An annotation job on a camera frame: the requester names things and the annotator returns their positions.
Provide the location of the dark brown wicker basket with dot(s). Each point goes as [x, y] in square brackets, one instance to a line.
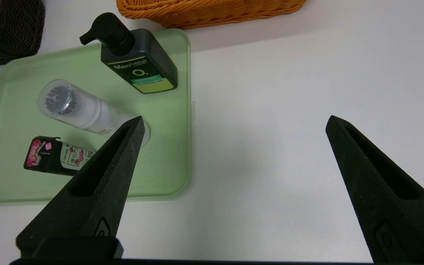
[9, 33]

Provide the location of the dark green pump bottle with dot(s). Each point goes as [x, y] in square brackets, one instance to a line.
[142, 59]

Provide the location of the light green plastic tray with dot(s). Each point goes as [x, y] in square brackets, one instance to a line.
[168, 147]

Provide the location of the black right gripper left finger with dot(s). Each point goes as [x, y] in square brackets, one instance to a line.
[101, 191]

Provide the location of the orange wicker basket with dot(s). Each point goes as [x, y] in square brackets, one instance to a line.
[212, 13]

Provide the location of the small black red box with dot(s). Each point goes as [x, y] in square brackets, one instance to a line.
[50, 156]

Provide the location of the white bottle with clear cap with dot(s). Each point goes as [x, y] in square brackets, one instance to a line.
[83, 108]

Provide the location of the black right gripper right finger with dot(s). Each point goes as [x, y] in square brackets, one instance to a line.
[381, 198]

